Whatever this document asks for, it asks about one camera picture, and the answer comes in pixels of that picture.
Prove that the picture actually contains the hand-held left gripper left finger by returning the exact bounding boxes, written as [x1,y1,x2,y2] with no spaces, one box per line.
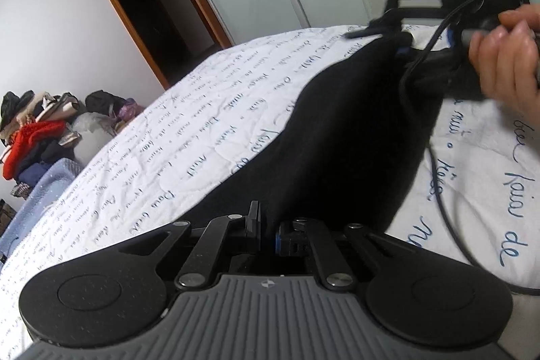
[113,200,265,290]

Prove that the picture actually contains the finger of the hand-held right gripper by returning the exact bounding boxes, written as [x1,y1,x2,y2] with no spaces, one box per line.
[344,0,449,58]

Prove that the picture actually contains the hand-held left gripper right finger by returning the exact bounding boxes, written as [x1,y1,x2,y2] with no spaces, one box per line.
[273,218,423,290]

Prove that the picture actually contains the black pants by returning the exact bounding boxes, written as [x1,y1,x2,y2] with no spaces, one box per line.
[181,33,487,238]

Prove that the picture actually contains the person's right hand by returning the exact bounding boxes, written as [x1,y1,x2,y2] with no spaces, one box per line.
[468,3,540,119]

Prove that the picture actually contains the white script-printed bedspread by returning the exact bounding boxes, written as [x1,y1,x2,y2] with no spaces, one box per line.
[0,23,540,360]

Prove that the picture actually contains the purple cloth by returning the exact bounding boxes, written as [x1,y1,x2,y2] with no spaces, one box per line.
[117,99,147,121]

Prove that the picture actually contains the grey plastic bag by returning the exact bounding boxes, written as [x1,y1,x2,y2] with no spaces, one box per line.
[70,111,118,166]

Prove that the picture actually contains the black bag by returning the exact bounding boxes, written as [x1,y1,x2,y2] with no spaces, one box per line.
[84,90,128,115]

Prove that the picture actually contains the light blue blanket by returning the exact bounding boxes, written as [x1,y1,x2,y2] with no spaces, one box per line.
[0,158,85,257]

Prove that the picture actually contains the pile of folded clothes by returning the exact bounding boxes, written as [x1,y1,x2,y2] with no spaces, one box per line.
[0,90,82,193]

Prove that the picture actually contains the black cable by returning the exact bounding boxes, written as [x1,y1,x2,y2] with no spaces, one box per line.
[399,0,540,296]

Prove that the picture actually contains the wooden door frame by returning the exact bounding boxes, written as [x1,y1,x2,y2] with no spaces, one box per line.
[83,0,235,91]

